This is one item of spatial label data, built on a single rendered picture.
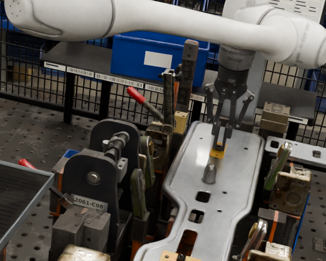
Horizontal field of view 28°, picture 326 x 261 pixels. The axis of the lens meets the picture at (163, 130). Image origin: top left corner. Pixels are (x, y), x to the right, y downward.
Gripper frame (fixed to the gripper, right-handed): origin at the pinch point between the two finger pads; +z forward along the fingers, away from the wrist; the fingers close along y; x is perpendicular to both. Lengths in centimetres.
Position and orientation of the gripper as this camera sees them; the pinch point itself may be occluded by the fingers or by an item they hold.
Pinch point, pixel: (221, 136)
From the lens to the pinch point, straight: 171.7
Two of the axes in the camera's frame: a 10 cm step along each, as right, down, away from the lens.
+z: -1.3, 8.8, 4.6
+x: 2.3, -4.3, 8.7
